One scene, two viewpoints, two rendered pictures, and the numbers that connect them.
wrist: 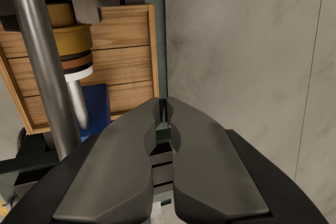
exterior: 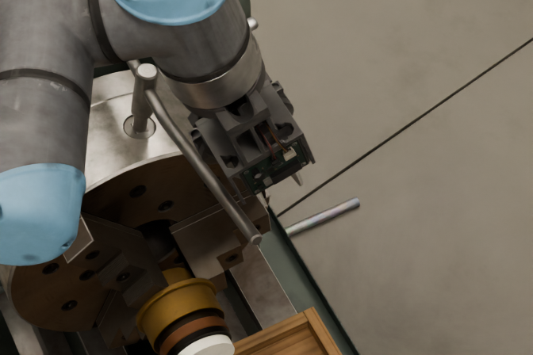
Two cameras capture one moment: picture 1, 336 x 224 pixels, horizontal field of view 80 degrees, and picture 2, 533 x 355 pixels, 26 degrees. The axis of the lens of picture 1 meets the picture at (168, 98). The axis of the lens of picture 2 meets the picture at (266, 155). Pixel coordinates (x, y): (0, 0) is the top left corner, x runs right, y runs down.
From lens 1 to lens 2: 1.01 m
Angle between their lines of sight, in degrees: 59
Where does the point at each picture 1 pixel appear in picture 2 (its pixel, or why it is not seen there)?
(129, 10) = (275, 333)
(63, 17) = (182, 279)
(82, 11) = (201, 268)
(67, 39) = (193, 292)
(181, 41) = not seen: outside the picture
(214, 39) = not seen: outside the picture
